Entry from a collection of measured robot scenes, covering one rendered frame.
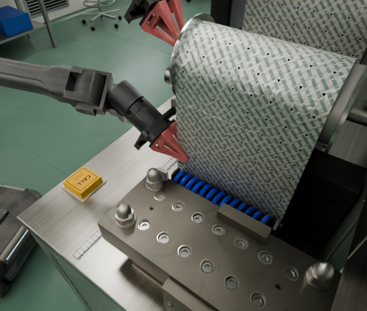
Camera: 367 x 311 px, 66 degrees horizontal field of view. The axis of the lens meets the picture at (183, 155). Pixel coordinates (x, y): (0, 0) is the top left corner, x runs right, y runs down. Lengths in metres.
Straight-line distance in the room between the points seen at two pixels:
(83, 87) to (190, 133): 0.23
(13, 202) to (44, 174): 0.48
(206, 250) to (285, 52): 0.33
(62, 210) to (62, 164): 1.47
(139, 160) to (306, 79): 0.54
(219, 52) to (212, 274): 0.34
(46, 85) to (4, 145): 1.97
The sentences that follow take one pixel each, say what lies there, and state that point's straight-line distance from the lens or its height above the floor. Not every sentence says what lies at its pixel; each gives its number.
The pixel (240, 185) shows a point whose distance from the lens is 0.54.
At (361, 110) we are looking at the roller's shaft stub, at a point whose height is 1.26.
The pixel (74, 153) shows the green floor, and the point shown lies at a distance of 2.26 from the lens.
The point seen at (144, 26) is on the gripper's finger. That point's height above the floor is 1.29.
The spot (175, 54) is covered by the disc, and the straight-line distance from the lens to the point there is 0.47.
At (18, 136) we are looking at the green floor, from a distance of 2.62.
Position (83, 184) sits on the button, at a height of 0.92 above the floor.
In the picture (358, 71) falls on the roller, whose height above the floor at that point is 1.31.
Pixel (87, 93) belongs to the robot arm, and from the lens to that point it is 0.59.
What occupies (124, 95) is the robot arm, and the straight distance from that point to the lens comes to 0.58.
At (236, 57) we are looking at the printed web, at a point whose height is 1.30.
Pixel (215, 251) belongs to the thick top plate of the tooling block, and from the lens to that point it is 0.51.
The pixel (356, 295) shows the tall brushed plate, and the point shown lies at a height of 1.22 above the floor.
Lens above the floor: 1.48
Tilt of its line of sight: 45 degrees down
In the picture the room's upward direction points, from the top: straight up
